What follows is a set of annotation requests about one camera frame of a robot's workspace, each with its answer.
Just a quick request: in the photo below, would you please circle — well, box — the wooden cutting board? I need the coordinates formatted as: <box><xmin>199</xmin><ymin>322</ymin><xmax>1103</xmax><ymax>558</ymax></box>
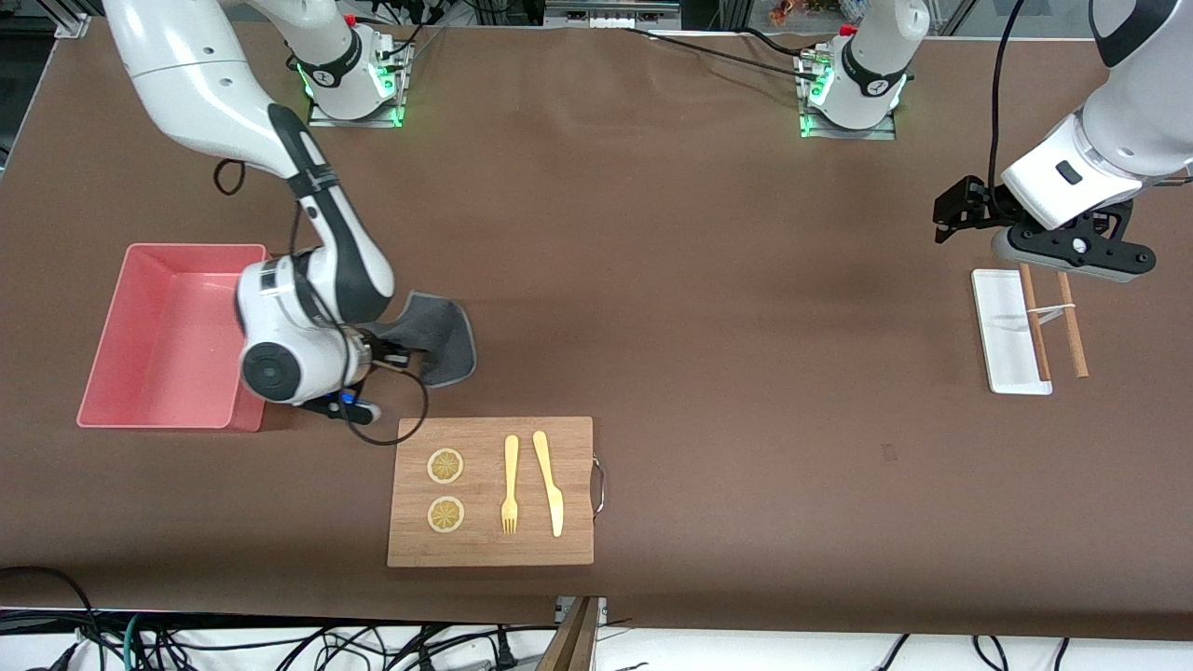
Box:
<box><xmin>387</xmin><ymin>416</ymin><xmax>607</xmax><ymax>568</ymax></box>

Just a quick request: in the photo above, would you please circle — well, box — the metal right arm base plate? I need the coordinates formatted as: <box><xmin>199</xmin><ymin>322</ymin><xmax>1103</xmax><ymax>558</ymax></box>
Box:
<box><xmin>308</xmin><ymin>35</ymin><xmax>406</xmax><ymax>129</ymax></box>

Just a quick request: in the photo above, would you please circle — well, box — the brown wooden post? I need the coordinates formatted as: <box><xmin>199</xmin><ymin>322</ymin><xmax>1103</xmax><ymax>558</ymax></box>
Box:
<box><xmin>536</xmin><ymin>596</ymin><xmax>602</xmax><ymax>671</ymax></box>

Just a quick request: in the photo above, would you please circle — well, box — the yellow plastic knife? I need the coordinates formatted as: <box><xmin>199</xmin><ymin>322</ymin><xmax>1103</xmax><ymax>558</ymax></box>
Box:
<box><xmin>532</xmin><ymin>430</ymin><xmax>565</xmax><ymax>539</ymax></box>

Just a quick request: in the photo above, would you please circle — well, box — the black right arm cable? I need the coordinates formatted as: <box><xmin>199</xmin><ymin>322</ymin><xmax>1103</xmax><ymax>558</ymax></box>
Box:
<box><xmin>213</xmin><ymin>158</ymin><xmax>432</xmax><ymax>446</ymax></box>

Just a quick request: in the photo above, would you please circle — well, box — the yellow plastic fork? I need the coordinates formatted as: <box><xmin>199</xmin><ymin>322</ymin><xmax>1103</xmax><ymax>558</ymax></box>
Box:
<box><xmin>501</xmin><ymin>435</ymin><xmax>520</xmax><ymax>536</ymax></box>

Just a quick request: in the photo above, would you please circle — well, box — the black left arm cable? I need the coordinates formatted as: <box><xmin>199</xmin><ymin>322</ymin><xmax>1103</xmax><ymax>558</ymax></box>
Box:
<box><xmin>986</xmin><ymin>0</ymin><xmax>1026</xmax><ymax>220</ymax></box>

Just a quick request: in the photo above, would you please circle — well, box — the pink plastic bin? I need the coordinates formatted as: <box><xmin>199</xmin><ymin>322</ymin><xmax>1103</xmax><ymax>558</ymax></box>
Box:
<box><xmin>76</xmin><ymin>243</ymin><xmax>281</xmax><ymax>433</ymax></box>

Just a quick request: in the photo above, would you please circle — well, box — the white rack tray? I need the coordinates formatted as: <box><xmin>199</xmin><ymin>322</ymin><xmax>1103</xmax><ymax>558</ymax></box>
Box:
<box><xmin>971</xmin><ymin>268</ymin><xmax>1054</xmax><ymax>396</ymax></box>

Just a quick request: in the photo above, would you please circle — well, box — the grey power strip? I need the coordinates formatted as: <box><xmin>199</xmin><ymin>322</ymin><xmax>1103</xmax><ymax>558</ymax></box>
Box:
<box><xmin>543</xmin><ymin>0</ymin><xmax>683</xmax><ymax>31</ymax></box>

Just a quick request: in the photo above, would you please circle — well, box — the black table cable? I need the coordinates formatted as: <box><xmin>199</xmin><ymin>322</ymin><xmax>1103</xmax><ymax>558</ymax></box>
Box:
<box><xmin>623</xmin><ymin>25</ymin><xmax>826</xmax><ymax>80</ymax></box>

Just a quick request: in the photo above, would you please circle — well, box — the red and grey cloth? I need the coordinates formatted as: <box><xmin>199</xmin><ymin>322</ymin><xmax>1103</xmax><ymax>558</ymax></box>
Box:
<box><xmin>359</xmin><ymin>292</ymin><xmax>478</xmax><ymax>389</ymax></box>

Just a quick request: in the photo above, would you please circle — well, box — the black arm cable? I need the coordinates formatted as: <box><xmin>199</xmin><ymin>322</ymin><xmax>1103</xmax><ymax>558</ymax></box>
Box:
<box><xmin>986</xmin><ymin>0</ymin><xmax>1026</xmax><ymax>220</ymax></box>
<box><xmin>213</xmin><ymin>158</ymin><xmax>432</xmax><ymax>446</ymax></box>

